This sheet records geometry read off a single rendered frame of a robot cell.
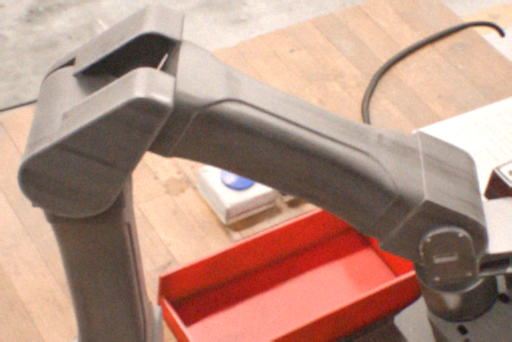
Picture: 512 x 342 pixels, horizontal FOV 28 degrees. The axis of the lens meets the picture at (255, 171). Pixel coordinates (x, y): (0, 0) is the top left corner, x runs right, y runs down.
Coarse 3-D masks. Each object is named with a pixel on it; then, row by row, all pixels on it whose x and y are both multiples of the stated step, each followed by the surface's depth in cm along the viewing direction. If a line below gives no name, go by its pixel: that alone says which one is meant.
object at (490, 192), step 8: (496, 168) 89; (504, 168) 89; (496, 176) 89; (504, 176) 88; (488, 184) 90; (496, 184) 89; (504, 184) 88; (488, 192) 91; (496, 192) 90; (504, 192) 89
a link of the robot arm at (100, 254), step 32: (64, 96) 65; (32, 128) 65; (128, 192) 71; (64, 224) 69; (96, 224) 68; (128, 224) 71; (64, 256) 72; (96, 256) 72; (128, 256) 73; (96, 288) 75; (128, 288) 75; (96, 320) 78; (128, 320) 77; (160, 320) 85
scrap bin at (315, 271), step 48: (288, 240) 109; (336, 240) 113; (192, 288) 105; (240, 288) 107; (288, 288) 108; (336, 288) 108; (384, 288) 102; (192, 336) 102; (240, 336) 103; (288, 336) 97; (336, 336) 103
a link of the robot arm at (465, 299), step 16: (416, 272) 75; (480, 272) 73; (496, 272) 73; (432, 288) 74; (448, 288) 73; (464, 288) 73; (480, 288) 74; (432, 304) 77; (448, 304) 75; (464, 304) 75; (480, 304) 76
